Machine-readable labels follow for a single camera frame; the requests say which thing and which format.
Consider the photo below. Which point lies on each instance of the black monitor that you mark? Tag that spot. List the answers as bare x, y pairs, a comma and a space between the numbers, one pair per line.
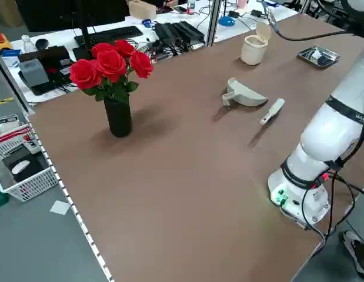
67, 13

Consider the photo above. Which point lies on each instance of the white desk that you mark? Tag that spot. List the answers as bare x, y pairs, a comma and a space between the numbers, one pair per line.
176, 17

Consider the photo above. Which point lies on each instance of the black keyboard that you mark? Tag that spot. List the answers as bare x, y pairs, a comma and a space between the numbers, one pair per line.
111, 33

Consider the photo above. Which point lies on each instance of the white hand brush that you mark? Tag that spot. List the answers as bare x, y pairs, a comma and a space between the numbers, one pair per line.
274, 109

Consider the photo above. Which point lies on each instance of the grey desktop device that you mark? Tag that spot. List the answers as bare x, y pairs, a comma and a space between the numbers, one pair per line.
33, 73

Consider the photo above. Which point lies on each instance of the small plastic bottle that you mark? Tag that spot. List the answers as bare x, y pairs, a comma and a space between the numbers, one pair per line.
190, 7

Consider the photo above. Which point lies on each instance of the pale grey plastic dustpan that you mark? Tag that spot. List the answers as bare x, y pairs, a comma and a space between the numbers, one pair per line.
246, 95

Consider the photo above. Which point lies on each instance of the white paper sheet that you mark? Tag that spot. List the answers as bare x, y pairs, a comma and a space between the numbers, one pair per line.
60, 207

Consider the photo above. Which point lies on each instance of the beige mini trash bin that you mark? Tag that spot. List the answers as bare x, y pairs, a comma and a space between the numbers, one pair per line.
252, 51

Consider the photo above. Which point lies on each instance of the black power adapter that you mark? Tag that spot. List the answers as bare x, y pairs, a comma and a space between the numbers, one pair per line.
256, 13
234, 14

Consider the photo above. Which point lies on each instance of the metal tray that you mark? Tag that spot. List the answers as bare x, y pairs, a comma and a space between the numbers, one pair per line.
309, 57

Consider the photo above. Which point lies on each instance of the black vase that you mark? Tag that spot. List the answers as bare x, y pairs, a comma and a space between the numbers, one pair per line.
120, 120

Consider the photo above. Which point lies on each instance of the clear water bottle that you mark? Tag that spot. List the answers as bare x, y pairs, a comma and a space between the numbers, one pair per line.
28, 44

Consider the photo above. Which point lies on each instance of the aluminium frame post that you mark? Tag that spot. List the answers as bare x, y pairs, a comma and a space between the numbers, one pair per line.
213, 23

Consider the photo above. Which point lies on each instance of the black power supply units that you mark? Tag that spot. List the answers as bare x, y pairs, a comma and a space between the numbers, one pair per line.
178, 32

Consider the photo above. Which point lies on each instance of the blue round gadget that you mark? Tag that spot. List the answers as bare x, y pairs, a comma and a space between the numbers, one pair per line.
226, 21

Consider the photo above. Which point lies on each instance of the red rose bouquet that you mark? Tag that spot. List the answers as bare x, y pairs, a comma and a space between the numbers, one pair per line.
111, 61

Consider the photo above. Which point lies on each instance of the white computer mouse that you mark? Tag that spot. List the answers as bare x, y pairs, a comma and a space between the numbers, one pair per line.
20, 166

